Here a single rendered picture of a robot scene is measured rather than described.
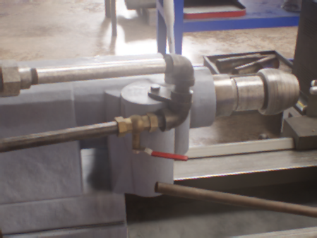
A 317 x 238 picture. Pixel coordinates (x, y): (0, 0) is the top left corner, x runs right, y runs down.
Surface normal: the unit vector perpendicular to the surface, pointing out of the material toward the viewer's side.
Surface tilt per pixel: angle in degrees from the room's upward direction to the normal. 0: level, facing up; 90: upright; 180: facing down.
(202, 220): 6
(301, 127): 0
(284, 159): 0
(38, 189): 66
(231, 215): 12
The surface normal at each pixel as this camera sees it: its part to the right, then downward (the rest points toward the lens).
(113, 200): 0.14, 0.00
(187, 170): 0.00, -0.88
